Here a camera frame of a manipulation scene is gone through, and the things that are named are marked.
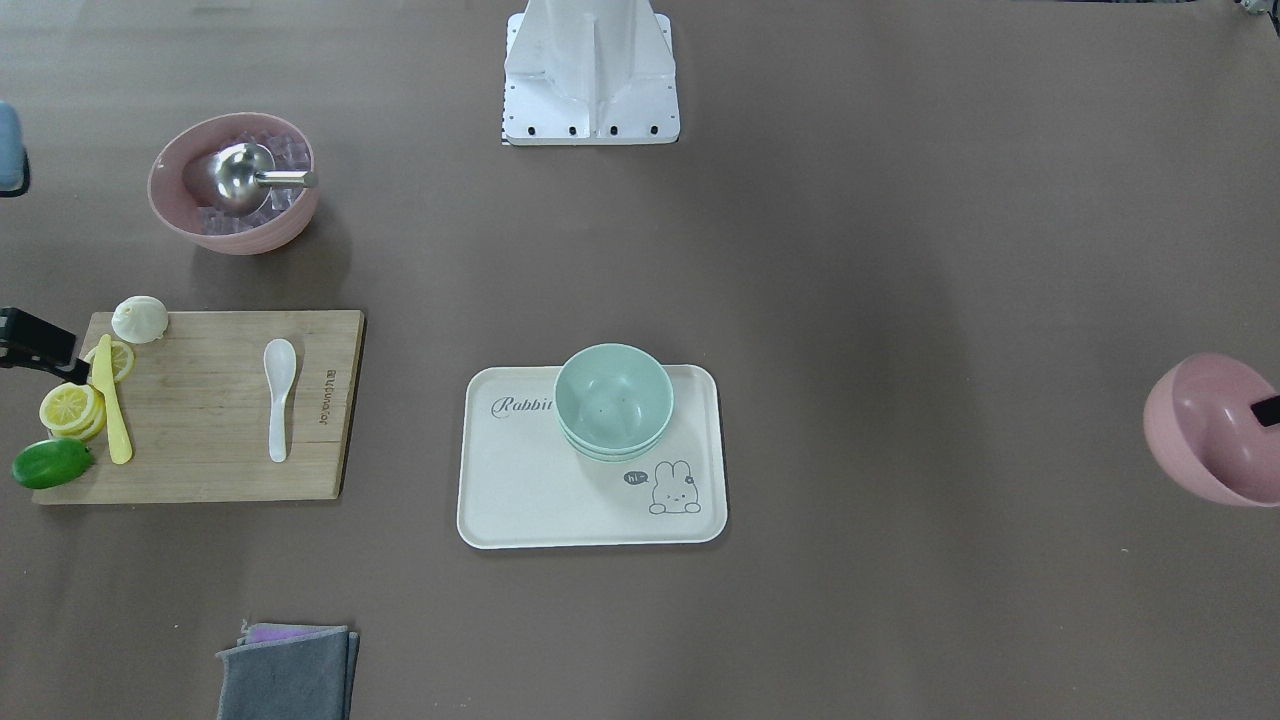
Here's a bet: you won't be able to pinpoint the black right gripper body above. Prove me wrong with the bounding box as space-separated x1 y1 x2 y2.
1 307 90 386

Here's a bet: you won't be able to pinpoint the small pink bowl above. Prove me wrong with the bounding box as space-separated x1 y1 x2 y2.
1143 354 1279 509

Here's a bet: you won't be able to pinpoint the white ceramic spoon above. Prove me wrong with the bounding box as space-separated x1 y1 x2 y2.
262 338 297 462

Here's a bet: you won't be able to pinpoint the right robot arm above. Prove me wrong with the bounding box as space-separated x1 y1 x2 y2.
1 102 90 386

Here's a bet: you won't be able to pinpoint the large pink ice bowl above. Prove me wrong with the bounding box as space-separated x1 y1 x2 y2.
148 111 320 255

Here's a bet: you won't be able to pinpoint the lemon slices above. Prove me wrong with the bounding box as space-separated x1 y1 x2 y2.
38 340 134 442

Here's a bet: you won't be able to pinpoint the yellow plastic knife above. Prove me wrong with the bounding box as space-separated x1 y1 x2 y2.
90 334 133 465

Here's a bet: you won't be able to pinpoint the white garlic bulb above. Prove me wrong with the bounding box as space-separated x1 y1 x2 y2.
111 295 169 345

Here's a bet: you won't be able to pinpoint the green lime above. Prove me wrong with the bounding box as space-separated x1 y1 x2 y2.
12 437 93 489

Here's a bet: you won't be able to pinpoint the wooden cutting board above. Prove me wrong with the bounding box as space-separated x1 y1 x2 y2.
33 310 365 506

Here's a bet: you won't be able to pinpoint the metal scoop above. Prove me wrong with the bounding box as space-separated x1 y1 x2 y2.
207 142 317 217

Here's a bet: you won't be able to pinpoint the grey folded cloth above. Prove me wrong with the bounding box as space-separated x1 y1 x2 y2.
218 623 360 719

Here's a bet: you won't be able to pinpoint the cream rabbit tray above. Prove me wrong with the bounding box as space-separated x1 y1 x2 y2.
457 365 730 550

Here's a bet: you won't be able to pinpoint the green stacked bowls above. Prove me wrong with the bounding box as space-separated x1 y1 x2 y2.
553 343 675 462

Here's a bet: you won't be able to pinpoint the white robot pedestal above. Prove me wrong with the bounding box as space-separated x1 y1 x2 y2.
500 1 681 147

